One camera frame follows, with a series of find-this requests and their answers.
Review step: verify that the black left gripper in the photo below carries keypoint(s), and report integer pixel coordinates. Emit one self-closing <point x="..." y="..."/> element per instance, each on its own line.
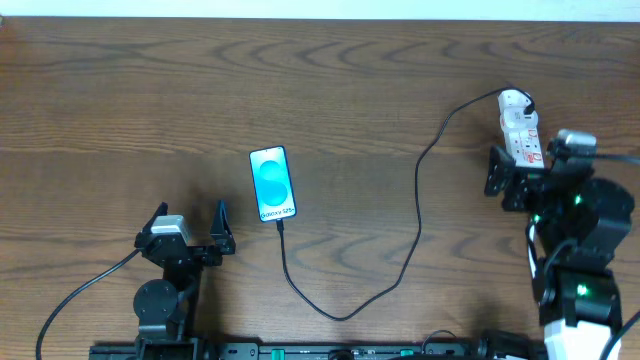
<point x="195" y="252"/>

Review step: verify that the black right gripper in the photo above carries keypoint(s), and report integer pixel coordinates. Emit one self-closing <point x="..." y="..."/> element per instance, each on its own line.
<point x="516" y="186"/>

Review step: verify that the blue Samsung Galaxy smartphone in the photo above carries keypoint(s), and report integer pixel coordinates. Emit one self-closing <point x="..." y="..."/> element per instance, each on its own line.
<point x="272" y="184"/>

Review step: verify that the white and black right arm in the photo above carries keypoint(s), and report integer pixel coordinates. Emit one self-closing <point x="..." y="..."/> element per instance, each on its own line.
<point x="577" y="220"/>

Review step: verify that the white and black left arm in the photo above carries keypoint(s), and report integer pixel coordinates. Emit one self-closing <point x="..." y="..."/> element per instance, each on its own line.
<point x="166" y="307"/>

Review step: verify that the white USB charger adapter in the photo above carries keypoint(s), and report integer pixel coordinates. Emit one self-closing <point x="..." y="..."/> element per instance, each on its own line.
<point x="512" y="102"/>

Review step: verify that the white power strip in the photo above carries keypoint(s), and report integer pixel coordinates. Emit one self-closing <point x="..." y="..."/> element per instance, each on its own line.
<point x="522" y="139"/>

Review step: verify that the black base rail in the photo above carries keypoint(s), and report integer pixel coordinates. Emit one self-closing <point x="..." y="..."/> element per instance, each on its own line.
<point x="442" y="344"/>

